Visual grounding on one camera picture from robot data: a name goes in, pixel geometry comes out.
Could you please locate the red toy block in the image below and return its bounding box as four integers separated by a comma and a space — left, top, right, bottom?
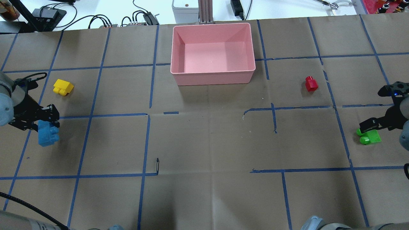
305, 76, 319, 92

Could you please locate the white power box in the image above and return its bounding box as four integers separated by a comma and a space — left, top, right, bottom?
172, 0, 199, 24

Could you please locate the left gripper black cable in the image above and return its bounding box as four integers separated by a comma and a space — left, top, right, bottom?
0, 191, 69, 229

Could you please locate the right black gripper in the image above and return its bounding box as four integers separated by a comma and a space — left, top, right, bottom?
359, 81, 409, 132

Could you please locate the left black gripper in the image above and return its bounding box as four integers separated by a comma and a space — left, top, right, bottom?
8, 80, 60, 132

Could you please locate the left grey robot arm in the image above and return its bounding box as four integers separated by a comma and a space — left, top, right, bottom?
0, 72, 60, 132

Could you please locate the pink plastic box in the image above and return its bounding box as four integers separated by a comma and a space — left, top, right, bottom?
170, 22, 256, 86

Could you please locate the aluminium frame post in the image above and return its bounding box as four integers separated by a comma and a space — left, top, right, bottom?
198, 0, 213, 24

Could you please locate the green toy block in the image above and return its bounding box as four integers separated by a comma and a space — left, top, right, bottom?
356, 128, 382, 145

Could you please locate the black device box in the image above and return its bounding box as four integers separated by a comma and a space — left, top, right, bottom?
32, 6, 67, 24

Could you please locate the blue toy block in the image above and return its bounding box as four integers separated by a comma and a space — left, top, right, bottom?
38, 120, 60, 147

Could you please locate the yellow toy block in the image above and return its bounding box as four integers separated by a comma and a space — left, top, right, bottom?
53, 79, 74, 96

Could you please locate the black usb hub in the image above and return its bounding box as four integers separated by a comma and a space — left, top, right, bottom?
143, 12, 159, 25

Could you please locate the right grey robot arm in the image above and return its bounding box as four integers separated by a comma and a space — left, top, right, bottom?
359, 81, 409, 150

